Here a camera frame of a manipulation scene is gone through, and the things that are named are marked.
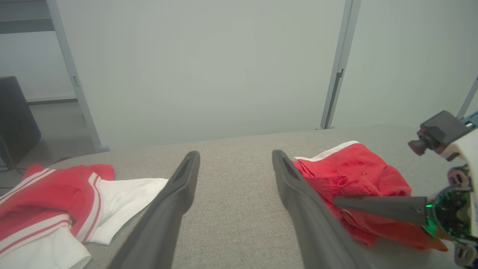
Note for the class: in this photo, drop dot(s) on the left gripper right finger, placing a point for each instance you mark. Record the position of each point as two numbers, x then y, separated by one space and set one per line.
317 231

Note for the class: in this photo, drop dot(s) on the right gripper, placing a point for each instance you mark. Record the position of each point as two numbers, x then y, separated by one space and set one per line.
463 209

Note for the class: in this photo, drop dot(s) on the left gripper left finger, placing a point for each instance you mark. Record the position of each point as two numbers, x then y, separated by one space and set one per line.
160 224

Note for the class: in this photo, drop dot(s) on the red garment white band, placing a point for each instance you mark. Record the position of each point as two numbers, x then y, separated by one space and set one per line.
354 168

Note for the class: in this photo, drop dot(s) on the red shirt white striped sleeves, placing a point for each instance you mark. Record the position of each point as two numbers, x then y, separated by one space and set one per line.
37 194

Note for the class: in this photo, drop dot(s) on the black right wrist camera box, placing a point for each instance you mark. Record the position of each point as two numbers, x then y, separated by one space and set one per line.
438 129

